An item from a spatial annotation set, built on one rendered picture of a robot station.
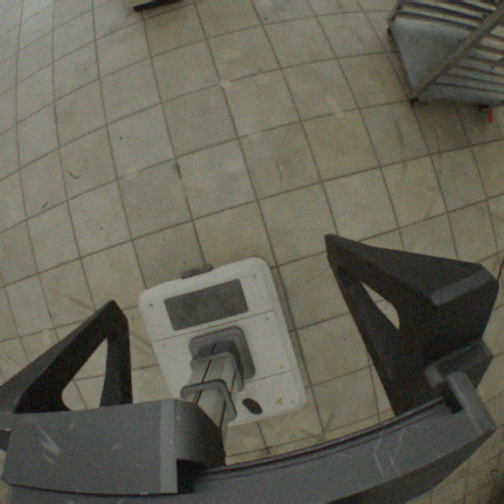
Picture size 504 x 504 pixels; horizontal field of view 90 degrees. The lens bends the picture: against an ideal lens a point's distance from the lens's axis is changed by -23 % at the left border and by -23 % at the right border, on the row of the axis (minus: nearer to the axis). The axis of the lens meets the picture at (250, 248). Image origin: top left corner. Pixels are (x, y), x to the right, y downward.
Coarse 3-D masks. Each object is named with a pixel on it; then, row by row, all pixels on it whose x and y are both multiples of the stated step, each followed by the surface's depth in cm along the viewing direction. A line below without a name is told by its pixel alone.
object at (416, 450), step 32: (448, 384) 4; (416, 416) 5; (448, 416) 4; (480, 416) 4; (320, 448) 5; (352, 448) 4; (384, 448) 4; (416, 448) 4; (448, 448) 3; (224, 480) 5; (256, 480) 4; (288, 480) 4; (320, 480) 4; (352, 480) 4; (384, 480) 3; (416, 480) 4
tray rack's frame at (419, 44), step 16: (400, 32) 124; (416, 32) 123; (432, 32) 123; (448, 32) 123; (464, 32) 122; (400, 48) 124; (416, 48) 124; (432, 48) 123; (448, 48) 123; (416, 64) 124; (432, 64) 124; (480, 64) 123; (416, 80) 124; (448, 80) 124; (464, 80) 123; (432, 96) 124; (448, 96) 124; (464, 96) 124; (480, 96) 123; (496, 96) 123
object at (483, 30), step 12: (492, 24) 60; (468, 36) 74; (480, 36) 68; (456, 48) 83; (468, 48) 77; (444, 60) 93; (456, 60) 87; (432, 72) 104; (444, 72) 99; (420, 84) 116
